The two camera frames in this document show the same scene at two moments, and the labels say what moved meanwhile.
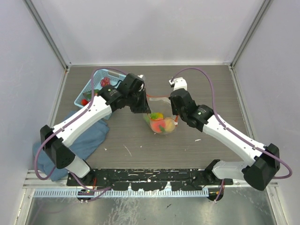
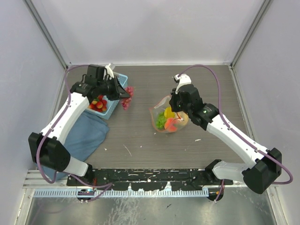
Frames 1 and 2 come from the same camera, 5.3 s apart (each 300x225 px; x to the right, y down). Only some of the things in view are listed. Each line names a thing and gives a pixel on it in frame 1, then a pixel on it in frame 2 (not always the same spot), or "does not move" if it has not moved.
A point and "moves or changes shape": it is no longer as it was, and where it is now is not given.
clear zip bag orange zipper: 161,120 moves or changes shape
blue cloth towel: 81,147 does not move
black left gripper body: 137,101 → 108,88
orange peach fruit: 155,124 → 170,125
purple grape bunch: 105,81 moves or changes shape
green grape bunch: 154,115 → 161,120
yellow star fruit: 160,115 → 168,113
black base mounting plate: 146,179 does not move
